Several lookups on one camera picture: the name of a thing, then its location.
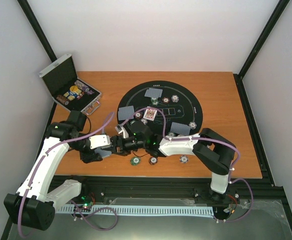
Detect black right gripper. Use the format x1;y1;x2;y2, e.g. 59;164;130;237
101;135;147;157

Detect blue playing card deck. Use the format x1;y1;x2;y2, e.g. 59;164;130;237
94;148;112;159

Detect red chip mat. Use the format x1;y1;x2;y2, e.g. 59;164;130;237
135;112;142;119
162;97;170;104

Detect green poker chip stack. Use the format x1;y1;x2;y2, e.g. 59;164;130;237
130;156;141;166

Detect king face-up card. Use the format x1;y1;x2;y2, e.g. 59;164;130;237
143;107;157;121

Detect red brown poker chip stack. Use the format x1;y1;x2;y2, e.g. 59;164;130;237
148;157;158;165

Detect dealt card mat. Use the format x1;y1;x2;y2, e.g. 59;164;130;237
144;88;163;99
117;105;135;121
170;122;191;136

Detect green chip top mat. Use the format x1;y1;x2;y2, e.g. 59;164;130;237
151;97;159;106

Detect red chip top mat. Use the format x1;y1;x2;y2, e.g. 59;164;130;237
162;97;170;104

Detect dealt card top mat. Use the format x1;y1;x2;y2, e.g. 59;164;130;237
144;88;163;99

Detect blue white poker chip stack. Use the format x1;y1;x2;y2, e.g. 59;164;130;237
180;155;189;164

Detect blue chip top mat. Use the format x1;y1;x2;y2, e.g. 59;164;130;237
171;95;179;103

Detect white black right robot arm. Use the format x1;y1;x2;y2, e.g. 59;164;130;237
110;121;240;194

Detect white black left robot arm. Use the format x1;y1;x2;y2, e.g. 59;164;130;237
4;111;110;236

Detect round black poker mat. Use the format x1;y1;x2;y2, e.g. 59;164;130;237
117;80;203;136

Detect chips in case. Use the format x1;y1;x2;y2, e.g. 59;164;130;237
56;80;97;106

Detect aluminium poker case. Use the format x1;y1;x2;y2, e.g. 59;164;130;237
39;53;102;116

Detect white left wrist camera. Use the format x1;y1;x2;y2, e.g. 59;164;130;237
88;134;111;150

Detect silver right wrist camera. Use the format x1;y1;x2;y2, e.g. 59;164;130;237
115;125;129;139

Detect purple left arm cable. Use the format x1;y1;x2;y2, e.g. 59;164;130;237
17;111;119;238

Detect light blue cable duct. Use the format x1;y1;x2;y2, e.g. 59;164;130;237
55;203;215;218

